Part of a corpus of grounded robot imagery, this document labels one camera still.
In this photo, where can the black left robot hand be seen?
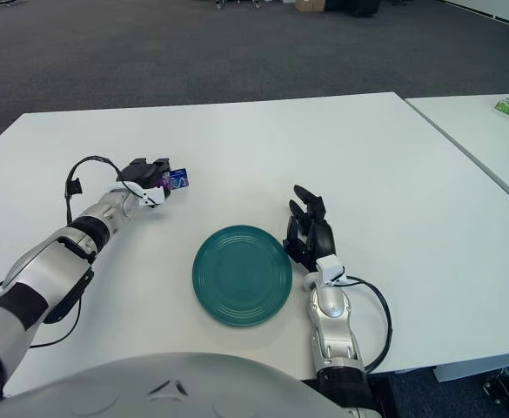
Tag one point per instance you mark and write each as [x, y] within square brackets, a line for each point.
[143, 173]

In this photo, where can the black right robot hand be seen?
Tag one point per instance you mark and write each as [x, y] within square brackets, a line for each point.
[321, 239]

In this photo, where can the blue purple gum pack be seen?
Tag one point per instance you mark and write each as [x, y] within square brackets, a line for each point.
[180, 178]

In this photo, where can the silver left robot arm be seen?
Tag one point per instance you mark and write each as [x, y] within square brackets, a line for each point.
[49, 261]

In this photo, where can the teal green round plate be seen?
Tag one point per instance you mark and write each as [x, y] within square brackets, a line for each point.
[241, 278]

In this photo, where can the black chair wheel base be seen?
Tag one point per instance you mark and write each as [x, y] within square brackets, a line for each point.
[236, 3]

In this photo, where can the grey robot torso shell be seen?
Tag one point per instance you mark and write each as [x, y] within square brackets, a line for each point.
[149, 392]

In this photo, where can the black cabinet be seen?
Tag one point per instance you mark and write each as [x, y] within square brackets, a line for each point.
[354, 8]

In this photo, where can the brown cardboard box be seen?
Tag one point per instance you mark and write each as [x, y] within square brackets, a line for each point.
[310, 4]

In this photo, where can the black wheeled stand foot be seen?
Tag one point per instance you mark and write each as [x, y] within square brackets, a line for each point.
[508, 387]

